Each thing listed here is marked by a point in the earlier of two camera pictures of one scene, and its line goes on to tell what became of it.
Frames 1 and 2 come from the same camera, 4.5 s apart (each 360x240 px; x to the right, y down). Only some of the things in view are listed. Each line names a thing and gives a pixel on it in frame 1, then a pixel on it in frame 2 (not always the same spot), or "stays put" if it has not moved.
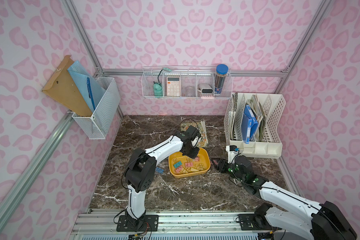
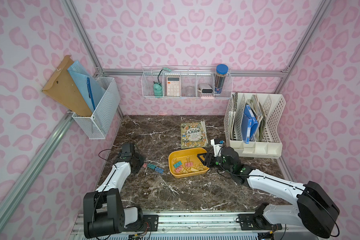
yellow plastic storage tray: (180, 166) stays put
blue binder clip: (159, 170) stays put
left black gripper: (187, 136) -> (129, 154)
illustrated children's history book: (200, 126) stays put
